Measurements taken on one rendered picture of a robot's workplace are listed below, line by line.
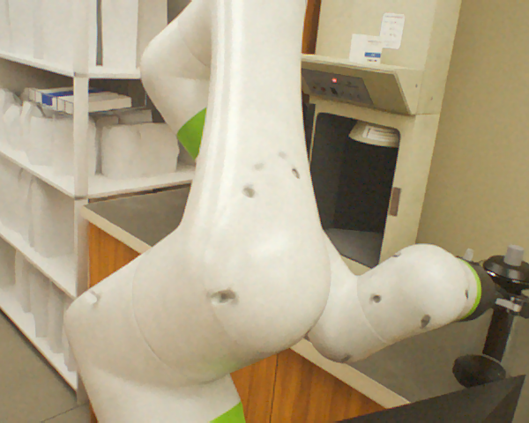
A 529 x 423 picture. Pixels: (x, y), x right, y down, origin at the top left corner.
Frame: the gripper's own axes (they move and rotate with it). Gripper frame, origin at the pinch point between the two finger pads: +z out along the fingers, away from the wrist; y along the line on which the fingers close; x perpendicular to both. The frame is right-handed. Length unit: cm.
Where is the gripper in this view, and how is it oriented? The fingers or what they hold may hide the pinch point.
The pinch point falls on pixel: (502, 293)
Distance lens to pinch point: 107.6
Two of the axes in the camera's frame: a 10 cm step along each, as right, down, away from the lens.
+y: -7.1, -2.8, 6.5
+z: 6.4, 1.6, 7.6
